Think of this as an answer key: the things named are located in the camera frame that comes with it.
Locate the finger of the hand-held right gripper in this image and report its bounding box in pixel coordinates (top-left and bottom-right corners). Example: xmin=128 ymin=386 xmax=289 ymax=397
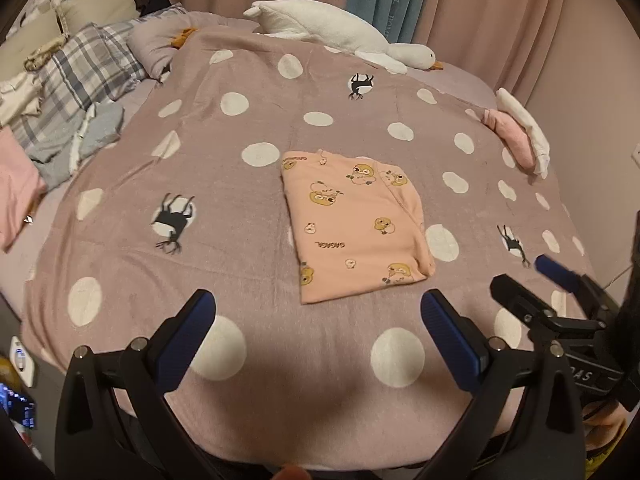
xmin=489 ymin=274 xmax=608 ymax=349
xmin=534 ymin=254 xmax=623 ymax=328

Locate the mauve quilt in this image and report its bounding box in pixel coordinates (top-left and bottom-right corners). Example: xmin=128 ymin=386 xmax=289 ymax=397
xmin=127 ymin=10 xmax=261 ymax=83

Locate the white device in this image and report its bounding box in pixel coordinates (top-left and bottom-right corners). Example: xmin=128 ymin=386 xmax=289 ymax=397
xmin=10 ymin=336 xmax=37 ymax=388

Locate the grey-blue garment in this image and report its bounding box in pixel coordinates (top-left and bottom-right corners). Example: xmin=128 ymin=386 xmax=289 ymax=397
xmin=27 ymin=102 xmax=125 ymax=191

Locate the mauve polka dot blanket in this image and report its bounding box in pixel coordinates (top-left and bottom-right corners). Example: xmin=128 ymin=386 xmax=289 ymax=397
xmin=20 ymin=25 xmax=601 ymax=466

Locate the white goose plush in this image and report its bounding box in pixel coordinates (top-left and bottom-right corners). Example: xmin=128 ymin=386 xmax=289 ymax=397
xmin=243 ymin=0 xmax=445 ymax=76

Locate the peach cartoon print shirt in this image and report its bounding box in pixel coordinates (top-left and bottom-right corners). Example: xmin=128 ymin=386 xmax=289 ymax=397
xmin=280 ymin=149 xmax=437 ymax=306

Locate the phone with lit screen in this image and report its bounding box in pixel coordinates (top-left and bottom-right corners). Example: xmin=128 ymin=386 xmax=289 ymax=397
xmin=0 ymin=382 xmax=38 ymax=431

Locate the pink folded garment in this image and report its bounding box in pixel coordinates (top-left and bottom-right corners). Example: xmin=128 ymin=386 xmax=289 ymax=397
xmin=482 ymin=107 xmax=535 ymax=170

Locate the brown plush toy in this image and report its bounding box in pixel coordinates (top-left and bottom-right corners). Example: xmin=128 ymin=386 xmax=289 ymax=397
xmin=170 ymin=27 xmax=197 ymax=50

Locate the white folded garment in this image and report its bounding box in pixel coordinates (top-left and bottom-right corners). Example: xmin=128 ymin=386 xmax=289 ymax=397
xmin=495 ymin=87 xmax=551 ymax=177

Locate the floral patterned cloth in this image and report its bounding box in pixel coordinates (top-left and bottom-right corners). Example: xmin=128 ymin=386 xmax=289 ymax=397
xmin=24 ymin=35 xmax=68 ymax=73

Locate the mauve bed sheet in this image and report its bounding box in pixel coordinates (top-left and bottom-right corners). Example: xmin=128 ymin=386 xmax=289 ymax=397
xmin=0 ymin=10 xmax=626 ymax=466

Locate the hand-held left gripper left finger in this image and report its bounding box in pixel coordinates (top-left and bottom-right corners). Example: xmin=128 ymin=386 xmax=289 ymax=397
xmin=54 ymin=288 xmax=217 ymax=480

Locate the thin cable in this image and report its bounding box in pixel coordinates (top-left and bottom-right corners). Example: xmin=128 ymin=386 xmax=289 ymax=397
xmin=597 ymin=262 xmax=638 ymax=288

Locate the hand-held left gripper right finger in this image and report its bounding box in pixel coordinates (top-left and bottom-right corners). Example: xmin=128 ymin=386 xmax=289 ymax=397
xmin=420 ymin=288 xmax=587 ymax=480

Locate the pink cloth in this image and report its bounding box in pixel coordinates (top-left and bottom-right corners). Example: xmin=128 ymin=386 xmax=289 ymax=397
xmin=0 ymin=127 xmax=48 ymax=253

